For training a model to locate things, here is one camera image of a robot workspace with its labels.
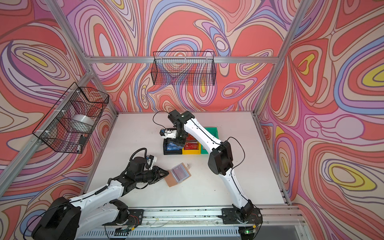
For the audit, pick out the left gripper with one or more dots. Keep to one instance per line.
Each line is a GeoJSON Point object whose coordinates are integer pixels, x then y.
{"type": "Point", "coordinates": [156, 172]}

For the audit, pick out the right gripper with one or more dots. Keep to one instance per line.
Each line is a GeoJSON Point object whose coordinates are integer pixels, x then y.
{"type": "Point", "coordinates": [183, 141]}

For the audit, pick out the tan leather card holder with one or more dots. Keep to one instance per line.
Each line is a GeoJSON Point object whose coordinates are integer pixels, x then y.
{"type": "Point", "coordinates": [177, 175]}

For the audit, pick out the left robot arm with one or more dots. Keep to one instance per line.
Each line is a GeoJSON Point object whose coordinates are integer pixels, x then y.
{"type": "Point", "coordinates": [68, 219]}

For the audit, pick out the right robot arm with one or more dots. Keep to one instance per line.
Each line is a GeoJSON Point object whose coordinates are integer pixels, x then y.
{"type": "Point", "coordinates": [220, 157]}

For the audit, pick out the red card in yellow bin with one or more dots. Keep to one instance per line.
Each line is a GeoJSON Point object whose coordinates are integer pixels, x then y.
{"type": "Point", "coordinates": [191, 146]}

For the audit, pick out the blue VIP card in bin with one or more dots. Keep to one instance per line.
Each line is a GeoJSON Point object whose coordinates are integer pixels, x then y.
{"type": "Point", "coordinates": [171, 146]}

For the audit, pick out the yellow plastic bin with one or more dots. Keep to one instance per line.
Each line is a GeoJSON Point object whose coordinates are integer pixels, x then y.
{"type": "Point", "coordinates": [190, 138]}

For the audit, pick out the black plastic bin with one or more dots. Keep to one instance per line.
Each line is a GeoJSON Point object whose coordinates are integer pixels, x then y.
{"type": "Point", "coordinates": [170, 152]}

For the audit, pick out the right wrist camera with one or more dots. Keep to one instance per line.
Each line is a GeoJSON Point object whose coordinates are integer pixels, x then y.
{"type": "Point", "coordinates": [168, 134]}

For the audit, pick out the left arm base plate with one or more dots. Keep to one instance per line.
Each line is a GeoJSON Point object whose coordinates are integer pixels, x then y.
{"type": "Point", "coordinates": [130, 218]}

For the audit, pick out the black wire basket at back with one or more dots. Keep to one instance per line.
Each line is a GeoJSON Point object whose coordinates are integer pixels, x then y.
{"type": "Point", "coordinates": [184, 68]}

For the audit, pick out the black wire basket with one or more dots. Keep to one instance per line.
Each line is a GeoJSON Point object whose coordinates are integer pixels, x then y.
{"type": "Point", "coordinates": [184, 68]}
{"type": "Point", "coordinates": [61, 133]}

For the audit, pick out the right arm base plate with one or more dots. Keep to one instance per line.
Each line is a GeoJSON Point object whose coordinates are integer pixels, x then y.
{"type": "Point", "coordinates": [231, 216]}

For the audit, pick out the black wire basket on left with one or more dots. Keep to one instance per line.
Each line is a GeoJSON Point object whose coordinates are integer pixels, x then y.
{"type": "Point", "coordinates": [61, 133]}

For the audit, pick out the aluminium front rail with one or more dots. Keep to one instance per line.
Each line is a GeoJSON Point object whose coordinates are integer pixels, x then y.
{"type": "Point", "coordinates": [212, 216]}

